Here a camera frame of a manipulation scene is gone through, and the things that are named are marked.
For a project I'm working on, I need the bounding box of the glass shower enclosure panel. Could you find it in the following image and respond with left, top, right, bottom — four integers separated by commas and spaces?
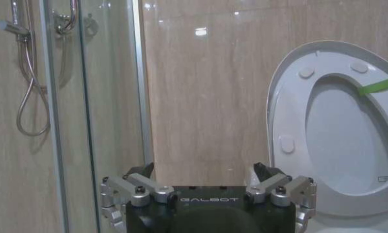
38, 0, 153, 233

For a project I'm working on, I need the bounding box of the white toilet lid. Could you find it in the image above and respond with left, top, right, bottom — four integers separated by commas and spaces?
265, 40, 388, 218

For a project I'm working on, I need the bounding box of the white toilet seat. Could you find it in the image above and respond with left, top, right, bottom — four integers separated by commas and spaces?
270, 46, 388, 217

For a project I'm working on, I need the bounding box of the chrome shower riser bar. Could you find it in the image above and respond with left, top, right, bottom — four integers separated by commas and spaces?
10, 0, 33, 26

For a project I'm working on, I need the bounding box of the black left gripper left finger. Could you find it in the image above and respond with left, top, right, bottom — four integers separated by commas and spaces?
98, 162, 176, 230

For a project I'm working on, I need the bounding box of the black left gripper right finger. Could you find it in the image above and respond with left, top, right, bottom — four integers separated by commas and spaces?
244, 162, 318, 230

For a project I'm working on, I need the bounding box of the chrome shower valve handle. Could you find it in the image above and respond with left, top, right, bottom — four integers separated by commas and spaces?
0, 20, 33, 39

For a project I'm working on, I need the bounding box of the white ceramic toilet bowl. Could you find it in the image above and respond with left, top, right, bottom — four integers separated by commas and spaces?
305, 209, 388, 233

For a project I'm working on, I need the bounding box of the green strap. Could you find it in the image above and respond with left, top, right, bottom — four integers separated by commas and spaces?
357, 75, 388, 96

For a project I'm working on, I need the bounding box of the chrome shower hose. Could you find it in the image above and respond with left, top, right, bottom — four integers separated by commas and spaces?
16, 33, 52, 137

